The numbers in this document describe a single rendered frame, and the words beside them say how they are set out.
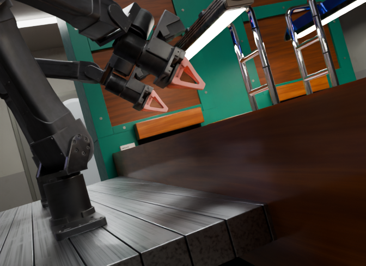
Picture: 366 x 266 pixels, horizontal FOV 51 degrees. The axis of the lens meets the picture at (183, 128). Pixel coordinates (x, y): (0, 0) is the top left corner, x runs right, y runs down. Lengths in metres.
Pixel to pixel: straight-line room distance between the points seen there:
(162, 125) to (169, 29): 0.85
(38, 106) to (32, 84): 0.03
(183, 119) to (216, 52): 0.39
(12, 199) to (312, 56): 6.39
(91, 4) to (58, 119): 0.24
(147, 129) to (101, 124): 0.19
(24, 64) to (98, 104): 1.06
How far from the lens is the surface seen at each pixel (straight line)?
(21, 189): 7.64
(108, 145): 1.66
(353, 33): 4.26
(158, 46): 0.81
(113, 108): 1.69
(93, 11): 0.75
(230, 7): 1.03
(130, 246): 0.40
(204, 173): 0.57
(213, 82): 1.82
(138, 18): 0.86
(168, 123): 1.65
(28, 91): 0.62
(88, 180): 3.71
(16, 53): 0.63
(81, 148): 0.62
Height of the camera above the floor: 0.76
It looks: 1 degrees up
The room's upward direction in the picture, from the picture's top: 16 degrees counter-clockwise
